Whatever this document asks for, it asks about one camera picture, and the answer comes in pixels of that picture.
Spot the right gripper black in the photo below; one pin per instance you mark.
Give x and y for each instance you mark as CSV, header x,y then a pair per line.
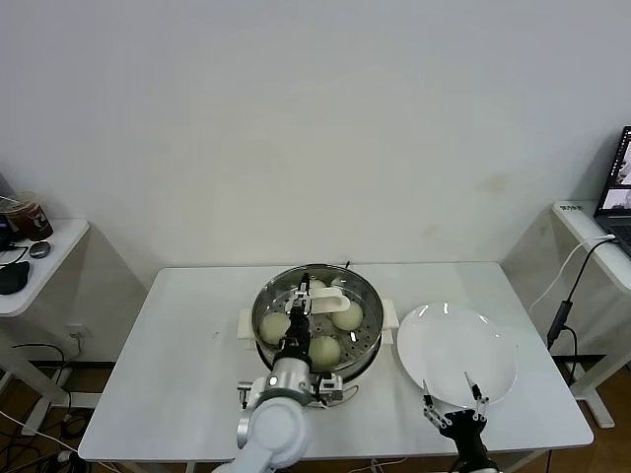
x,y
466,431

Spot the glass pot lid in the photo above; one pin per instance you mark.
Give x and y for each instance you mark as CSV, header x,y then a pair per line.
x,y
330,300

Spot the white desk label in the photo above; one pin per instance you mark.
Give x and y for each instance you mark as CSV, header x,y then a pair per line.
x,y
571,208

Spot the white steamed baozi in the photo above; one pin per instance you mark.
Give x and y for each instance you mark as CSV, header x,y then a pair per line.
x,y
349,319
273,330
326,353
319,285

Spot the white side desk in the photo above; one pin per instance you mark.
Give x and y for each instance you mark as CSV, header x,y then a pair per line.
x,y
59,246
574,224

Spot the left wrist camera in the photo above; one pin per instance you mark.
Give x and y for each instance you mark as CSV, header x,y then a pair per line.
x,y
330,387

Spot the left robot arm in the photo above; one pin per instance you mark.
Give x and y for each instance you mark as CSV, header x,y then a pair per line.
x,y
276,428

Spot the black electronic device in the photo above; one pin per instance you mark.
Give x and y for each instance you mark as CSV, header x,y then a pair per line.
x,y
5,234

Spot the brown iced coffee cup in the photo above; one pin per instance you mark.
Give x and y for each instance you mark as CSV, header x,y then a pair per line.
x,y
37,222

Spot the white round plate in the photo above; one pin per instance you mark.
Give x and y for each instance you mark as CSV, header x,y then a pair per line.
x,y
453,345

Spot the steel steamer basket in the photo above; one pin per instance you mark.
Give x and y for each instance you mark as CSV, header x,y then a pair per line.
x,y
362,362

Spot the black laptop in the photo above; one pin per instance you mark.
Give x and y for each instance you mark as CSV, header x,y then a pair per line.
x,y
613,226

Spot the white wall socket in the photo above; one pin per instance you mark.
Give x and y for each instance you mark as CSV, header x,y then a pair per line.
x,y
79,332

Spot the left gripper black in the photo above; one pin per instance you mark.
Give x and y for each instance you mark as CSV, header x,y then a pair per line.
x,y
297,330

